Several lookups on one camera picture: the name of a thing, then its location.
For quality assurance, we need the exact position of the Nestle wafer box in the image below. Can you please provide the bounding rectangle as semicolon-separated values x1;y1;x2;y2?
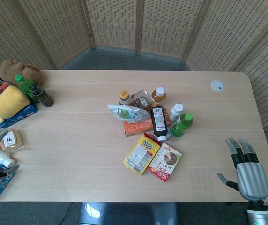
146;142;183;183

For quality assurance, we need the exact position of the woven folding screen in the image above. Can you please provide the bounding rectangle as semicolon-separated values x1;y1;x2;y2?
0;0;268;202

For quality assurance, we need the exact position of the orange juice bottle white cap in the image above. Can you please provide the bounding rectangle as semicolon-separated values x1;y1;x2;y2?
150;87;167;105

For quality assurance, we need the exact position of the blue Oreo box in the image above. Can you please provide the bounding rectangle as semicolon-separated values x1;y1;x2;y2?
0;101;37;130

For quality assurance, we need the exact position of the white drink bottle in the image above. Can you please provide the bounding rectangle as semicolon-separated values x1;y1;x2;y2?
169;103;184;124

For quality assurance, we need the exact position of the clear plastic cookie box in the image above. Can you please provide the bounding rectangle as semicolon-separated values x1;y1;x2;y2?
131;89;153;111

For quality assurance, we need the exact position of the dark bottle white cap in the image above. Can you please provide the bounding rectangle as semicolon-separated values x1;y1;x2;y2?
150;106;168;142

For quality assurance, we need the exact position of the yellow plush toy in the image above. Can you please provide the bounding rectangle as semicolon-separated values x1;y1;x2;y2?
0;85;30;124

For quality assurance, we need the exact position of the blue cookie box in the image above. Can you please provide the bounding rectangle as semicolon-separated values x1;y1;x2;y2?
0;159;16;203

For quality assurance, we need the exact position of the white plastic snack bag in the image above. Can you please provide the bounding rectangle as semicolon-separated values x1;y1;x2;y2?
107;104;151;123

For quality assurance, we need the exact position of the bread pack with white label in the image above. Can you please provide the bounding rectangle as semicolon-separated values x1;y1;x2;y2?
0;128;31;154

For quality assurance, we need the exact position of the brown plush toy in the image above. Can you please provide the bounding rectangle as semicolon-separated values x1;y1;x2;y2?
0;59;44;87

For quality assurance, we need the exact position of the dark tea bottle black cap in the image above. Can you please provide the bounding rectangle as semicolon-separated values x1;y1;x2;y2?
29;84;54;108

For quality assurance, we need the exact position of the yellow Lipo snack bag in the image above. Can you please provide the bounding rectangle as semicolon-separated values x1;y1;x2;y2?
123;133;162;176

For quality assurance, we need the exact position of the green tea bottle green cap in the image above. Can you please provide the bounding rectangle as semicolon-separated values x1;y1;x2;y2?
171;112;194;138

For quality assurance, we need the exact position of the orange packet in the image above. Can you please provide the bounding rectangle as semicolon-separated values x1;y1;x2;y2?
122;116;172;137

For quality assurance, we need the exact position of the white table cable grommet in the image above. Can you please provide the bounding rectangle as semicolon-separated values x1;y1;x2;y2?
210;80;225;93

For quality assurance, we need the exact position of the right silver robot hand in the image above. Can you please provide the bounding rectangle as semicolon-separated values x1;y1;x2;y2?
217;137;268;201

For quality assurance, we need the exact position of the Costa coffee bottle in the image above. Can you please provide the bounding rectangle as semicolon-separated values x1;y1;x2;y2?
118;90;132;106

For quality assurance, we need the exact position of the small white bottle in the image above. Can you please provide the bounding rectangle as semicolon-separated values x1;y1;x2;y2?
0;148;16;168

